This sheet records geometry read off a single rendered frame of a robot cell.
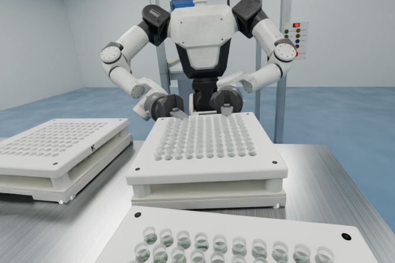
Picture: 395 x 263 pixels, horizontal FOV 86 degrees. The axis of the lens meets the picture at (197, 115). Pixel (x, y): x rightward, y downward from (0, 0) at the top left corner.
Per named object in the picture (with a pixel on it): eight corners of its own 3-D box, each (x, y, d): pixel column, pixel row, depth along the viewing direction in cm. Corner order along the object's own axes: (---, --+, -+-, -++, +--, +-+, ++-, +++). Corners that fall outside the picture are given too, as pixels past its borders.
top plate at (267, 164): (288, 179, 31) (290, 167, 30) (126, 186, 32) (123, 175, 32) (253, 118, 54) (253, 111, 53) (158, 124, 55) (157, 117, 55)
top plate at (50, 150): (56, 124, 63) (54, 118, 63) (130, 124, 58) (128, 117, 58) (-47, 172, 41) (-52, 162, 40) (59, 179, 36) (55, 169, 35)
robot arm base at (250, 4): (241, 44, 101) (232, 27, 105) (267, 32, 99) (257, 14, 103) (237, 23, 87) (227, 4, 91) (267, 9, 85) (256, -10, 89)
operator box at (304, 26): (305, 59, 156) (309, 21, 147) (281, 61, 158) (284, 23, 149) (303, 58, 161) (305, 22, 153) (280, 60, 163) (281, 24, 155)
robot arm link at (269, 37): (293, 73, 89) (264, 36, 97) (309, 52, 77) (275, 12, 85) (270, 81, 86) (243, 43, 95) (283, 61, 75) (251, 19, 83)
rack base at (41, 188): (61, 139, 65) (59, 132, 64) (133, 140, 60) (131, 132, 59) (-35, 192, 43) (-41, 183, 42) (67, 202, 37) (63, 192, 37)
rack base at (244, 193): (285, 205, 33) (287, 193, 32) (132, 211, 34) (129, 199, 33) (252, 136, 56) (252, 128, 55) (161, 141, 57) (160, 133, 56)
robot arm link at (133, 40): (89, 53, 81) (127, 19, 89) (105, 75, 92) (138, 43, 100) (109, 63, 77) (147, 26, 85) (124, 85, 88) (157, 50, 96)
